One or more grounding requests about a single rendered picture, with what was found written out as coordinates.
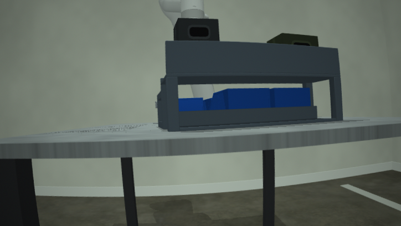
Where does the dark grey shelf rack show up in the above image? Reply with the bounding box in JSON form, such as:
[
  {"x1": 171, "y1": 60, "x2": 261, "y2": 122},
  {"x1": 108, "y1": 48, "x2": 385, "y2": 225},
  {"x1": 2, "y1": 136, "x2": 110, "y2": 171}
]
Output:
[{"x1": 155, "y1": 40, "x2": 343, "y2": 132}]

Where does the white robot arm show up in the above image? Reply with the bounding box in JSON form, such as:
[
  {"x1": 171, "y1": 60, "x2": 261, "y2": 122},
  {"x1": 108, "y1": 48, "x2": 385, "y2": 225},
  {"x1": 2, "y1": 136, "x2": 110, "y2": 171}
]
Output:
[{"x1": 158, "y1": 0, "x2": 215, "y2": 100}]

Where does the blue bin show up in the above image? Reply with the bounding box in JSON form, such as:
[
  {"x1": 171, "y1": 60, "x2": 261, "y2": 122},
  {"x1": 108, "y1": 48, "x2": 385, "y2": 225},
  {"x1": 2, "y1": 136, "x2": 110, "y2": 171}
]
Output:
[
  {"x1": 203, "y1": 98, "x2": 212, "y2": 110},
  {"x1": 270, "y1": 88, "x2": 311, "y2": 107},
  {"x1": 209, "y1": 88, "x2": 270, "y2": 110},
  {"x1": 178, "y1": 97, "x2": 203, "y2": 111}
]

